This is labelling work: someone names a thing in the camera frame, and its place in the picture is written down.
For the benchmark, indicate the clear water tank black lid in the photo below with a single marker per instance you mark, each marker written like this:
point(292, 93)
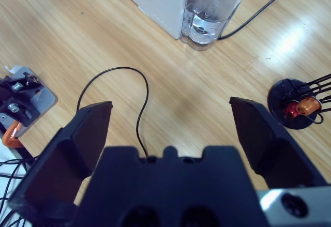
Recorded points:
point(214, 4)

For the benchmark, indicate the red coffee capsule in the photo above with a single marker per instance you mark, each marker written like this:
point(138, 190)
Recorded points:
point(291, 110)

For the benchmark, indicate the orange coffee capsule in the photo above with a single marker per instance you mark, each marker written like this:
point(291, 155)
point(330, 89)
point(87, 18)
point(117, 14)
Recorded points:
point(307, 106)

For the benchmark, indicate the orange clamp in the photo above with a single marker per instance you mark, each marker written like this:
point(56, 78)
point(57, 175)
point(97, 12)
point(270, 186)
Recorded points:
point(10, 139)

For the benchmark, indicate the white capsule coffee machine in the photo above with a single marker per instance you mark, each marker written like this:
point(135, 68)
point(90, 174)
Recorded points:
point(160, 2)

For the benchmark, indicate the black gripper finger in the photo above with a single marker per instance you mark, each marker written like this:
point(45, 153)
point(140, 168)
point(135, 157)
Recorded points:
point(261, 139)
point(77, 144)

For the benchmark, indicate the black capsule holder with rods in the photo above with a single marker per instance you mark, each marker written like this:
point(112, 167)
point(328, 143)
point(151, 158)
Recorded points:
point(275, 92)

